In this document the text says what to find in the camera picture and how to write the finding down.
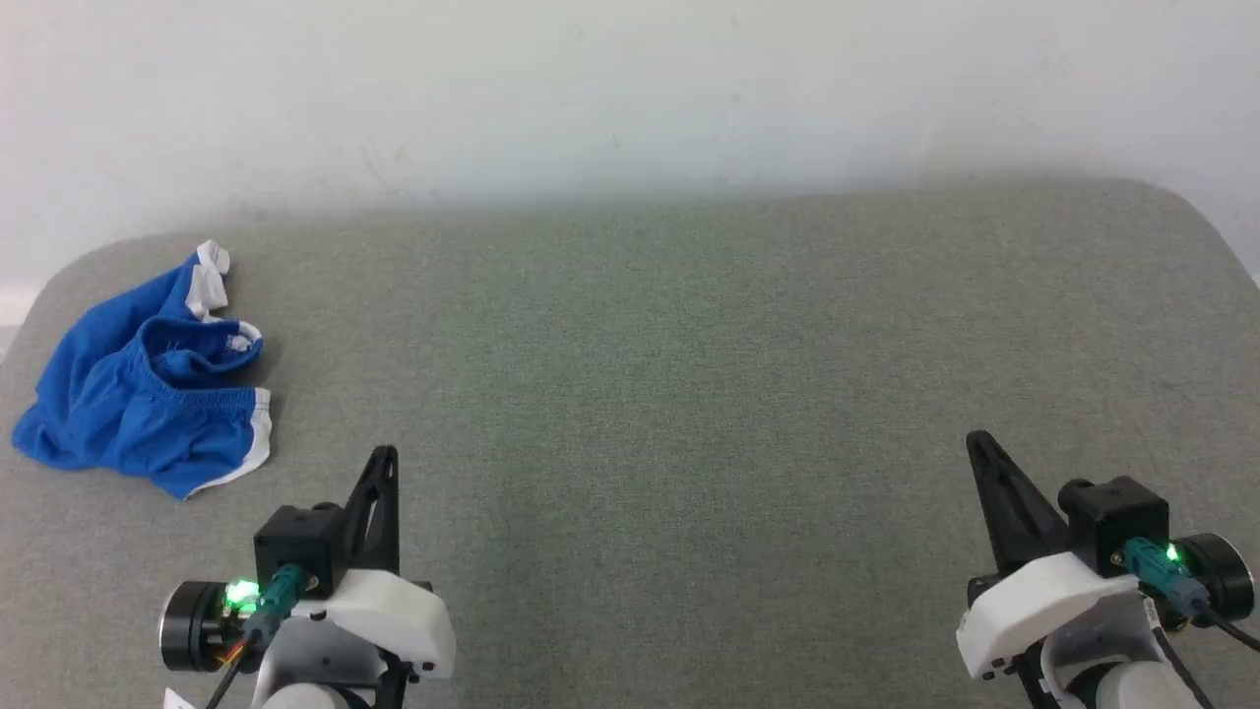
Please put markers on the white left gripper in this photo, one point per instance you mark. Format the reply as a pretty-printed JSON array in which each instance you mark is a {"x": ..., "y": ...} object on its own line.
[{"x": 394, "y": 615}]

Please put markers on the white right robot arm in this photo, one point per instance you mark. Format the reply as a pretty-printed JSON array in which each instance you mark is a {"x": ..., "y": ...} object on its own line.
[{"x": 1132, "y": 679}]

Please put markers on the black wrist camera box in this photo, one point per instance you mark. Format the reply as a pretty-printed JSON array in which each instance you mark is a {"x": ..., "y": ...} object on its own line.
[
  {"x": 295, "y": 547},
  {"x": 1117, "y": 522}
]

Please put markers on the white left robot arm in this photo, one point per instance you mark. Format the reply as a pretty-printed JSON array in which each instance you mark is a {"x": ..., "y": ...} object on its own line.
[{"x": 192, "y": 625}]

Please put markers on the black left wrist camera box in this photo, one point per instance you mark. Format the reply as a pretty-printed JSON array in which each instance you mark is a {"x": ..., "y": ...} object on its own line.
[{"x": 295, "y": 547}]

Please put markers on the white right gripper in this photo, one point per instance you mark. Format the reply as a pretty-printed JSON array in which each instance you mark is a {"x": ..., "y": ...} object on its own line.
[{"x": 1043, "y": 601}]

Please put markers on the blue shorts with white trim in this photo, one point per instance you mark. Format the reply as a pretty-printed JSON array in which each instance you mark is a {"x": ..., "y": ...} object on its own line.
[{"x": 98, "y": 394}]

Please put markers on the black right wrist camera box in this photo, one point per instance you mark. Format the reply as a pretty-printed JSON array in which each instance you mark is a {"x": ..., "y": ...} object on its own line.
[{"x": 1117, "y": 522}]

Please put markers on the grey fabric sofa cushion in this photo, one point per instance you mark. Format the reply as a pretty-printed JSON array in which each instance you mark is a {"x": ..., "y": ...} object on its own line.
[{"x": 640, "y": 394}]

